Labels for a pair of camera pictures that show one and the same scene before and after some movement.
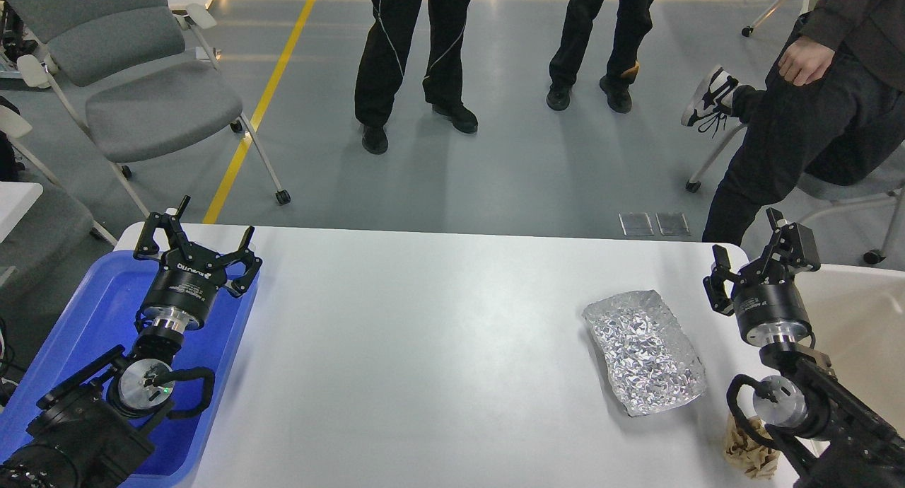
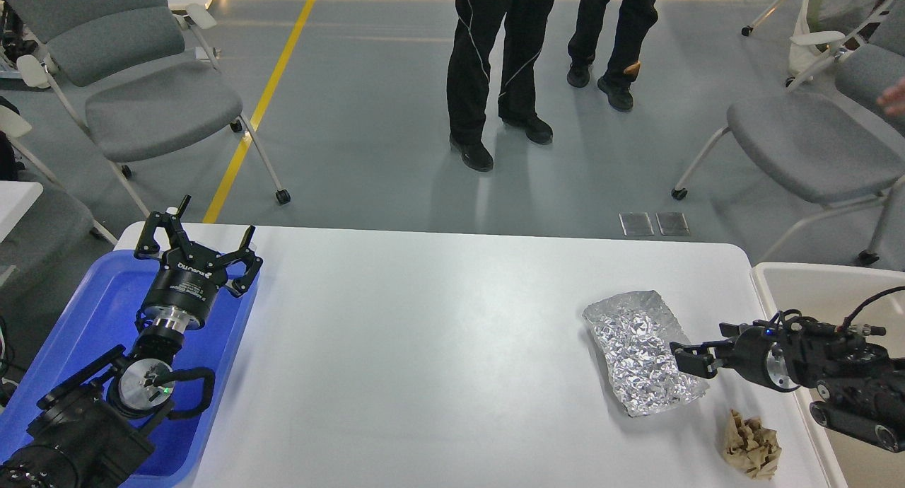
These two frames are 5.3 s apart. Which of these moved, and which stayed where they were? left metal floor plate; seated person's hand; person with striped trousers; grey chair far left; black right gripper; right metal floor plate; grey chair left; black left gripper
Moved: person with striped trousers; seated person's hand; black right gripper
Stayed: right metal floor plate; black left gripper; grey chair left; grey chair far left; left metal floor plate
